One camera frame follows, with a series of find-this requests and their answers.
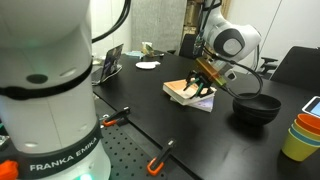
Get blue plastic cup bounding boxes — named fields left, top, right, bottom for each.
left=289, top=127, right=320, bottom=146

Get black orange clamp near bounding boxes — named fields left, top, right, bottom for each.
left=146, top=139, right=176, bottom=176

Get open laptop computer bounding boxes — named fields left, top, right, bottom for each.
left=91, top=44, right=123, bottom=85

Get yellow-green plastic cup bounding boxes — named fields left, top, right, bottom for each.
left=281, top=129, right=320, bottom=162

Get black perforated mounting board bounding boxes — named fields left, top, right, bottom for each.
left=101, top=125, right=192, bottom=180

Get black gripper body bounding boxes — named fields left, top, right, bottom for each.
left=186, top=70, right=213, bottom=97

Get white paper plate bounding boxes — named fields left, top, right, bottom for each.
left=135, top=61, right=161, bottom=70

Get black orange clamp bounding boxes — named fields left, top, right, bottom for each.
left=102, top=107, right=131, bottom=127
left=146, top=139, right=176, bottom=176

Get black office chair back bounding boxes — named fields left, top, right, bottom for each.
left=178, top=34, right=203, bottom=59

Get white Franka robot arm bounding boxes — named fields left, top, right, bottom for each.
left=0, top=0, right=111, bottom=180

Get black stacked bowls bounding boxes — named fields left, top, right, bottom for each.
left=233, top=94, right=281, bottom=126

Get black orange clamp far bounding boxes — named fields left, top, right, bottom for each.
left=102, top=107, right=131, bottom=127

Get white tablet device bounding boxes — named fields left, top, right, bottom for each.
left=302, top=96, right=320, bottom=118

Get orange cover paperback book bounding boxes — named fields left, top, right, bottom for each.
left=163, top=79, right=216, bottom=100

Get orange plastic cup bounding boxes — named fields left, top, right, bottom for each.
left=296, top=113, right=320, bottom=135

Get black office chair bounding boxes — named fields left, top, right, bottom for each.
left=270, top=46, right=320, bottom=93
left=178, top=34, right=203, bottom=59

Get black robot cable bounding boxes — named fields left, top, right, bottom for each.
left=203, top=46, right=264, bottom=101

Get black office chair right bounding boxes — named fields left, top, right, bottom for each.
left=270, top=46, right=320, bottom=93

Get orange green wrist camera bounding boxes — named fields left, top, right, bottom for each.
left=195, top=57, right=227, bottom=87

